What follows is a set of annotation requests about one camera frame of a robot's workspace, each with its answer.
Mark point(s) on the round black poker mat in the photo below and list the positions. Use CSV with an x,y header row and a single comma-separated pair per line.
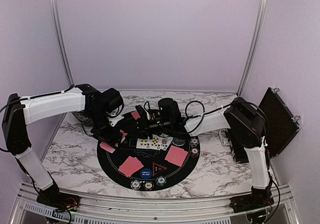
x,y
110,162

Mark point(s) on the black dealer button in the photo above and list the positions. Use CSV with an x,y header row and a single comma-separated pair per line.
x,y
178,142

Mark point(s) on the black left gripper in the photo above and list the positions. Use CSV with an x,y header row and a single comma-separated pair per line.
x,y
111,137

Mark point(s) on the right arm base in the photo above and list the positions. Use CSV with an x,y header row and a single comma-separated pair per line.
x,y
255,205

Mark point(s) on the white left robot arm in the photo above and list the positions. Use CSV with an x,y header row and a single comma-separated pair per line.
x,y
22,111

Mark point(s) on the red playing card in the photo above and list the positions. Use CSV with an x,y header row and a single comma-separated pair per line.
x,y
176,158
123,136
176,149
138,167
129,164
135,115

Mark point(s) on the blue small blind button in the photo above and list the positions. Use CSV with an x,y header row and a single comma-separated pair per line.
x,y
146,174

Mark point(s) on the red triangular all-in marker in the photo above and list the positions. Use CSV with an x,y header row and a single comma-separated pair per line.
x,y
157,168

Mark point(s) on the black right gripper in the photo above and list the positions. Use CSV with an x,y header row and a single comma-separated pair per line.
x,y
143,125

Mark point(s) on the black floral patterned pouch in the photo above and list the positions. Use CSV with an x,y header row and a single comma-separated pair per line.
x,y
81,117

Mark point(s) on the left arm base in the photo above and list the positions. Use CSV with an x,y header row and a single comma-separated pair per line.
x,y
62,201

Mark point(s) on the red playing card deck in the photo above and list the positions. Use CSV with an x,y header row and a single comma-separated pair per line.
x,y
106,147

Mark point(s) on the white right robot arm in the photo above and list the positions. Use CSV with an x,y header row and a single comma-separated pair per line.
x,y
215,120

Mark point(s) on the face-up playing card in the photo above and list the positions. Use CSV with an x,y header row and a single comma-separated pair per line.
x,y
165,142
155,143
143,143

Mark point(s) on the black poker chip case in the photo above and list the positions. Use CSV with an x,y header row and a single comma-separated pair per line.
x,y
272,119

